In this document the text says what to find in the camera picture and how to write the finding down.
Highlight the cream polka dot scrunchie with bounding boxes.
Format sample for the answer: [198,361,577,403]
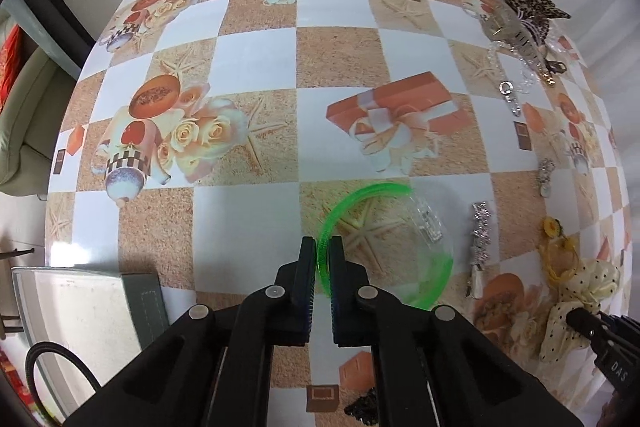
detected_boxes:
[539,259,622,363]

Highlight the green translucent bangle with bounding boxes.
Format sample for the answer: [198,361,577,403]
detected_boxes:
[317,181,454,310]

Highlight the yellow flower hair tie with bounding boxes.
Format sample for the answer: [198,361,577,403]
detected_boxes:
[537,215,582,287]

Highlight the clear plastic hair clip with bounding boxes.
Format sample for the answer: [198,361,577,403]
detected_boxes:
[408,195,444,244]

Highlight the black beaded barrette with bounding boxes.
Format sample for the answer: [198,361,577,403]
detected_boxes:
[344,388,380,426]

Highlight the silver rhinestone star hairclip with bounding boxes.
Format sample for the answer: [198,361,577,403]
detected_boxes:
[466,200,491,300]

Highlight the grey jewelry tray box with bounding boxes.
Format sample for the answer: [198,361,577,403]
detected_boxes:
[10,265,172,423]

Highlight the green leather sofa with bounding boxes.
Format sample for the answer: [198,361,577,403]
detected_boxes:
[0,10,76,196]

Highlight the black cable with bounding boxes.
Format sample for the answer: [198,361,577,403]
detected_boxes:
[24,340,103,427]

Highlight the clear bead bracelet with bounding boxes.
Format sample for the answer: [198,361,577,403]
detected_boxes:
[461,0,542,118]

